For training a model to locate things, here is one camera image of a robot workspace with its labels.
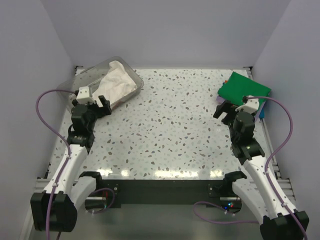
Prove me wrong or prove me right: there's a white t shirt red print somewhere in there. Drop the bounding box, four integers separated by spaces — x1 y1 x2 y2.
92 60 137 107

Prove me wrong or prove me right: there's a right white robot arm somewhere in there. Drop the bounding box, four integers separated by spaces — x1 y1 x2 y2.
213 100 309 240

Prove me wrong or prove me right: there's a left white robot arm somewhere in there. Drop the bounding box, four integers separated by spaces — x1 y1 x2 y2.
30 95 112 235

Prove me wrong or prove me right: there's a green folded t shirt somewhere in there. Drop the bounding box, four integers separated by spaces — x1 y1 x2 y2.
217 71 271 106

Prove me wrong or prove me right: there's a clear plastic bin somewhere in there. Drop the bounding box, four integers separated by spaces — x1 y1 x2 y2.
58 56 144 109

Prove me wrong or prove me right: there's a blue folded t shirt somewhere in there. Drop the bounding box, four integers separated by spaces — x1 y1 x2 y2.
258 102 265 119

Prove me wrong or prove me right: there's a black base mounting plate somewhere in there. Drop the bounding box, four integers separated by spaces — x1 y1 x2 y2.
84 179 242 213

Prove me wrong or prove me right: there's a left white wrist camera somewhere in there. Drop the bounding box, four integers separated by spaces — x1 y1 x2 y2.
76 86 95 105

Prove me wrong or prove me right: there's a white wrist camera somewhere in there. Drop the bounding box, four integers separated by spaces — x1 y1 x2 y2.
76 86 95 105
235 95 260 114

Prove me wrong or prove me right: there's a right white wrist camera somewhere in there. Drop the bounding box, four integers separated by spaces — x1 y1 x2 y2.
235 95 260 114

